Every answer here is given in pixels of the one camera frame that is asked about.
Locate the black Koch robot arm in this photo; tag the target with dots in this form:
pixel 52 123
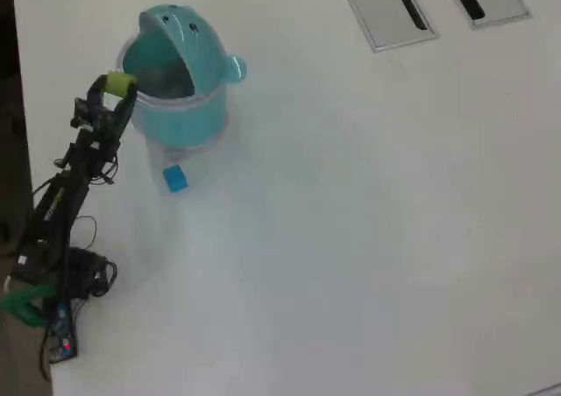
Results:
pixel 54 207

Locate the green table clamp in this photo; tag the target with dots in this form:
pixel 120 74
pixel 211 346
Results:
pixel 19 306

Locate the blue controller circuit board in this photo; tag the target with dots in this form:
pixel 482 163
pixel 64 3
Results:
pixel 63 334

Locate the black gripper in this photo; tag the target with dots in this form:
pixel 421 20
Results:
pixel 98 142

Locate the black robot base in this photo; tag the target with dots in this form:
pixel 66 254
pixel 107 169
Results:
pixel 85 273

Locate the green lego block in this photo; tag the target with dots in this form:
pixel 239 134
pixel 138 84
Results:
pixel 120 83

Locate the teal whale-shaped bin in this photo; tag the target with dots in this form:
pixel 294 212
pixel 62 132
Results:
pixel 184 120

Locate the small wrist camera board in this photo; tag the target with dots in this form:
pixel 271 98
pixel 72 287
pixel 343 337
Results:
pixel 85 113

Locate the blue lego block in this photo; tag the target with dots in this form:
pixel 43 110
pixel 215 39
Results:
pixel 175 179

